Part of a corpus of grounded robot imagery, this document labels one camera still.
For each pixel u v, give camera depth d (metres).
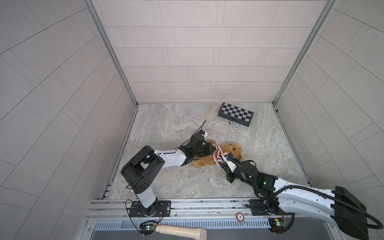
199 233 0.62
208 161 0.79
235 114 1.06
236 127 1.02
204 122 1.06
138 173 0.45
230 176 0.68
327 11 0.72
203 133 0.82
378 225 0.39
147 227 0.65
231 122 1.03
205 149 0.76
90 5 0.71
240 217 0.69
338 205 0.42
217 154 0.80
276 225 0.68
